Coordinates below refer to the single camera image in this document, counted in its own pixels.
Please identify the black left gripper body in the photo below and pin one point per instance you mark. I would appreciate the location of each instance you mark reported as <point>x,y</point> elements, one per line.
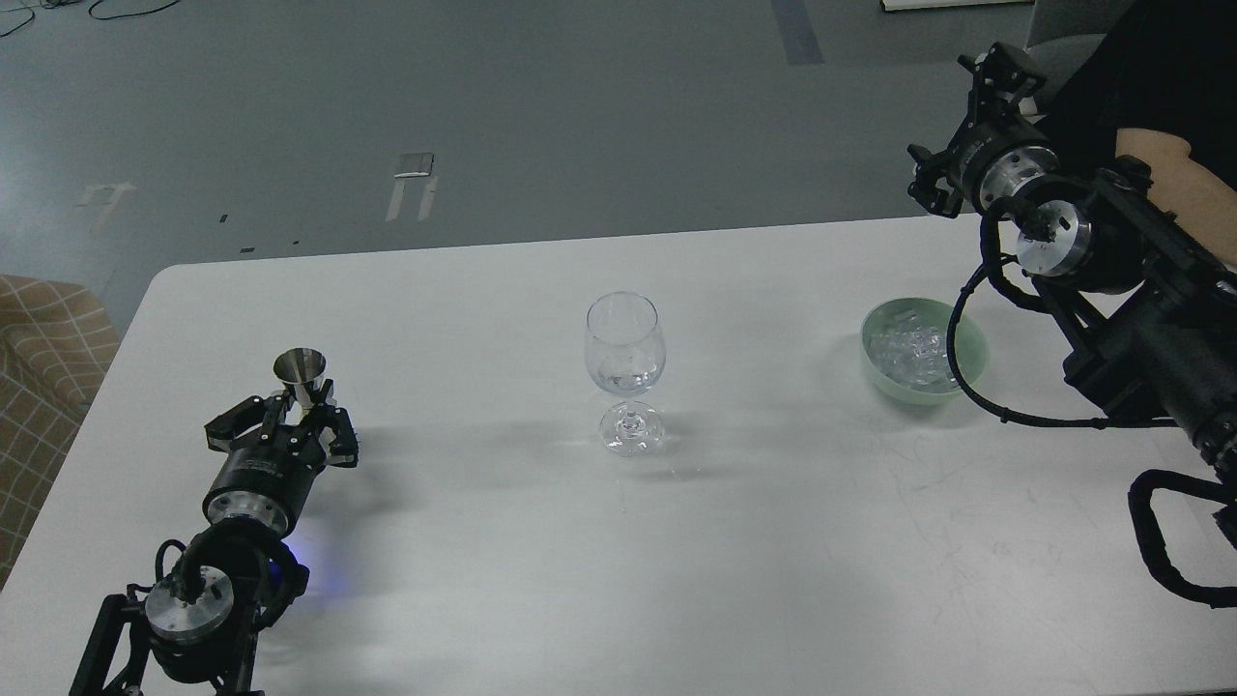
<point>266,476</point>

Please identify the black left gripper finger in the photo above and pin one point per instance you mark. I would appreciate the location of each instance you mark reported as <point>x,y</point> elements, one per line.
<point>255,421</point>
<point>329,431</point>

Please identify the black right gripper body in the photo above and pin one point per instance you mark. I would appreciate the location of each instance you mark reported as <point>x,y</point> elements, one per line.
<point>992,157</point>

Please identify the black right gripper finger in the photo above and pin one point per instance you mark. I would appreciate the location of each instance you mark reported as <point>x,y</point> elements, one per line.
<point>931,186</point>
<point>1005,81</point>

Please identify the steel cocktail jigger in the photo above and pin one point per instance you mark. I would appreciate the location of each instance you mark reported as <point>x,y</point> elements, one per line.
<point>302,372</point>

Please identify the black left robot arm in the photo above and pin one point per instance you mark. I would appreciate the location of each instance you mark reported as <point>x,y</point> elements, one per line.
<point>201,618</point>

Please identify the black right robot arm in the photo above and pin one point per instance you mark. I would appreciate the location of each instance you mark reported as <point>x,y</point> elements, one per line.
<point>1147,311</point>

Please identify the clear ice cubes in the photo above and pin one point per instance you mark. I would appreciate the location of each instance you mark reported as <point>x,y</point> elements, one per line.
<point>915,358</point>

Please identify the clear wine glass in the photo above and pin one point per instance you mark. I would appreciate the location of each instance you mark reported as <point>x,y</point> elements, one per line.
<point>625,355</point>

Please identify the white office chair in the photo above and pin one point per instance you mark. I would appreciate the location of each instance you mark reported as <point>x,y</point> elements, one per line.
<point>1062,35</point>

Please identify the white board edge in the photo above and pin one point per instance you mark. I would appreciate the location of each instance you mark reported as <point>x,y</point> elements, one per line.
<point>897,6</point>

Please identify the person in black shirt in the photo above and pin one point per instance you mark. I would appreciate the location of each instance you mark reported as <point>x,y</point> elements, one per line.
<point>1160,88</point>

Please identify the green bowl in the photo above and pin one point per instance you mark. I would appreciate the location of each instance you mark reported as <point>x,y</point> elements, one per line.
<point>967,351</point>

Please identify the beige checkered sofa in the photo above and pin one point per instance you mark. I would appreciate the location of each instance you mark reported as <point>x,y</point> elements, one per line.
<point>57,344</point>

